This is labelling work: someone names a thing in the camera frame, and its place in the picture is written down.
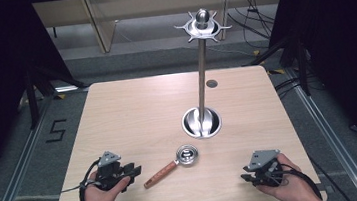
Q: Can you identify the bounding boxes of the person's right hand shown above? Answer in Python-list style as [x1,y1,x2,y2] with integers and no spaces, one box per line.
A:
[253,149,317,201]

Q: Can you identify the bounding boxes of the black curtain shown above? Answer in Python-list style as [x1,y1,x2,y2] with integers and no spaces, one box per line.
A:
[0,0,86,196]
[262,0,357,184]

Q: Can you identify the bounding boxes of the aluminium floor rail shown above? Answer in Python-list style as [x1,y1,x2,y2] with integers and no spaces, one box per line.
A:
[0,95,64,201]
[283,61,357,201]

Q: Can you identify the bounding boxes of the black floor cables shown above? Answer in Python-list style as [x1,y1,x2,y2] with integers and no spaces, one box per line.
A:
[224,0,284,44]

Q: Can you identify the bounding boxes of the black metal stand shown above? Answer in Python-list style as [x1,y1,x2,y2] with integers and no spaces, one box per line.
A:
[239,30,315,103]
[21,54,93,131]

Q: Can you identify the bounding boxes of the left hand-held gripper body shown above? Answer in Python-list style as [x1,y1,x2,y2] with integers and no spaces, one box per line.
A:
[91,148,133,193]

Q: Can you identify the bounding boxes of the grey table grommet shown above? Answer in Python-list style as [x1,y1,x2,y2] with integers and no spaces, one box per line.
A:
[205,78,219,90]

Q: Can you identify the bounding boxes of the right hand-held gripper cable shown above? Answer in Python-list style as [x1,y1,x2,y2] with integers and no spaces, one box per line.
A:
[272,162,354,201]

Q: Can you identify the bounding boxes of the metal ladle with wooden handle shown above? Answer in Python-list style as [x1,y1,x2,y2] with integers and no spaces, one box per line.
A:
[139,143,203,191]

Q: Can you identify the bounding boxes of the metal utensil rack stand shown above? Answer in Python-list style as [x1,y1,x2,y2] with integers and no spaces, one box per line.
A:
[169,5,244,142]

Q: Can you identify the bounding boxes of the hand-held gripper cable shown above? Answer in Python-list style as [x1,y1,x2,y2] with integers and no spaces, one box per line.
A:
[57,158,107,201]
[272,162,354,201]

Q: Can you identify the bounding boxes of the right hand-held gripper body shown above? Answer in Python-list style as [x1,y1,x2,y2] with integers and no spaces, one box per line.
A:
[241,147,289,191]

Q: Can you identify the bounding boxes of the left hand-held gripper cable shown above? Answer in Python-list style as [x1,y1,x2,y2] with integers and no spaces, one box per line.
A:
[57,158,107,201]

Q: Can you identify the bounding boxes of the person's left hand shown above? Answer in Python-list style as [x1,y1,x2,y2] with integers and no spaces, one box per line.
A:
[79,167,134,201]

